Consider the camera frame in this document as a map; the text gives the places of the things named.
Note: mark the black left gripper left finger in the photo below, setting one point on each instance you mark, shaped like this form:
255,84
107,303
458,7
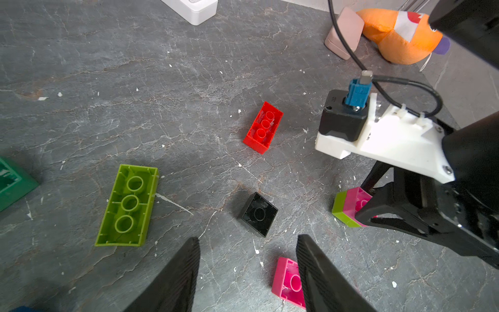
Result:
175,286

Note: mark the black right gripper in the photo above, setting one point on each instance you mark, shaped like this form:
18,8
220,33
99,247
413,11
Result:
461,215

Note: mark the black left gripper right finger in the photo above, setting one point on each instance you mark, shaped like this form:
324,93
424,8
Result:
324,287

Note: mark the magenta lego brick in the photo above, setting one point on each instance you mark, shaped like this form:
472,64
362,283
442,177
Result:
287,282
360,198

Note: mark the lime small lego brick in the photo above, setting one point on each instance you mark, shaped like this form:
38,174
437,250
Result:
344,212

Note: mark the lime green long lego brick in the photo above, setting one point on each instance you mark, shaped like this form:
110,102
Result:
129,209

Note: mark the red lego brick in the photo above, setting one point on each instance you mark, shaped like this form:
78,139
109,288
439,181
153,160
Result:
264,127

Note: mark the dark green lego brick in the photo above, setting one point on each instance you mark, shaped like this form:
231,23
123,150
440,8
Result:
15,183

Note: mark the loose magenta lego brick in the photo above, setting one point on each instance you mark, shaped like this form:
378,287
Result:
287,282

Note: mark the black lego brick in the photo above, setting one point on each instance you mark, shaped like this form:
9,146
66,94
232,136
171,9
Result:
258,214

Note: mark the orange plush fish toy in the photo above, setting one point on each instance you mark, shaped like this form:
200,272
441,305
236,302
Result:
403,37

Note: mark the pink rectangular case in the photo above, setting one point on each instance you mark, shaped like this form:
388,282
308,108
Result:
351,26

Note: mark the white open flip box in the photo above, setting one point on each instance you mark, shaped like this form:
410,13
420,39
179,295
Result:
194,12

